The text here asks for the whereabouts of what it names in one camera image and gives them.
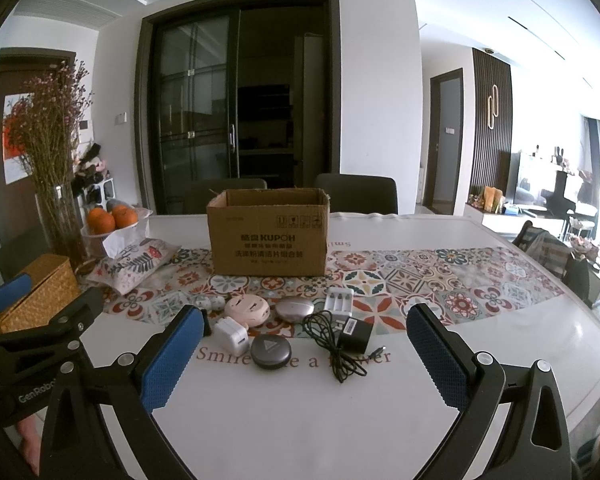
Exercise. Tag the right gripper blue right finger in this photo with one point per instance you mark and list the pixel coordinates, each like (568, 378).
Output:
(435, 348)

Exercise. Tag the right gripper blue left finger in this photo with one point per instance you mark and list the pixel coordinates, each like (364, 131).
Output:
(163, 359)

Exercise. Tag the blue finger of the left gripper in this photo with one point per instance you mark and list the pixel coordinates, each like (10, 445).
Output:
(14, 290)

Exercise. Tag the white usb wall charger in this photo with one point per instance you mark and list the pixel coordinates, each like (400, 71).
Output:
(231, 336)

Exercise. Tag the white figurine keychain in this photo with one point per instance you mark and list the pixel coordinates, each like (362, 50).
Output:
(209, 303)

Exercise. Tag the black power adapter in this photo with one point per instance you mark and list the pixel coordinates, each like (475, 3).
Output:
(354, 336)

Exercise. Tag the pink round character plug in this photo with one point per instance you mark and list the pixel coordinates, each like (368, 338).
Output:
(248, 310)

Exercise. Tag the dark round disc device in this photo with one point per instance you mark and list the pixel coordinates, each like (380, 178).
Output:
(270, 352)

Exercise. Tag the white battery charger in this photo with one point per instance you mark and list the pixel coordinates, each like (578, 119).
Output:
(339, 302)

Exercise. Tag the silver oval case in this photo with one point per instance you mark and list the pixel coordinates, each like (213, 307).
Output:
(294, 309)

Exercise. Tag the person left hand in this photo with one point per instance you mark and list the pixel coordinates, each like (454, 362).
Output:
(30, 432)

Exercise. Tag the woven wicker basket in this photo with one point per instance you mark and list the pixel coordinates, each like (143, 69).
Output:
(54, 286)

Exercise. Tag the brown entrance door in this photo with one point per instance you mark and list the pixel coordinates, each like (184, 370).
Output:
(18, 213)

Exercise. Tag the glass vase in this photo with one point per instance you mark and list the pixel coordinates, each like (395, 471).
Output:
(61, 223)

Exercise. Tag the white fruit basket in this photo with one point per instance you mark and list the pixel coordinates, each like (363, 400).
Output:
(111, 244)

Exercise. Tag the patterned fabric tissue pouch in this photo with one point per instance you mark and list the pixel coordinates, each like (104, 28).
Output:
(135, 264)

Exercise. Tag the patterned table runner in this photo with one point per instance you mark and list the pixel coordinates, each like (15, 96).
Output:
(460, 285)

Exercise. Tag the orange fruit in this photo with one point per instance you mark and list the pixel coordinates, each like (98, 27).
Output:
(124, 216)
(100, 221)

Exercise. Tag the white shelf with clutter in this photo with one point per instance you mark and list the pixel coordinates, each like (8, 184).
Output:
(92, 183)

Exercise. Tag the white tv console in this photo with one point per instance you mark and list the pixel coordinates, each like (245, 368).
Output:
(487, 206)

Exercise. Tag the brown cardboard box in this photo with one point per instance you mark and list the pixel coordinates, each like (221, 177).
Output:
(269, 232)

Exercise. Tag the left dark dining chair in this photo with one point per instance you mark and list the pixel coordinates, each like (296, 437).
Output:
(220, 192)

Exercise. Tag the dark dining chair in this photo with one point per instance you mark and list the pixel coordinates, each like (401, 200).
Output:
(359, 194)
(220, 192)

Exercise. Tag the right dark dining chair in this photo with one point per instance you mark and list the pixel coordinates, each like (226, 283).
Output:
(359, 194)

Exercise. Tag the dark glass door cabinet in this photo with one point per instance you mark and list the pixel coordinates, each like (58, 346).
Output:
(236, 90)

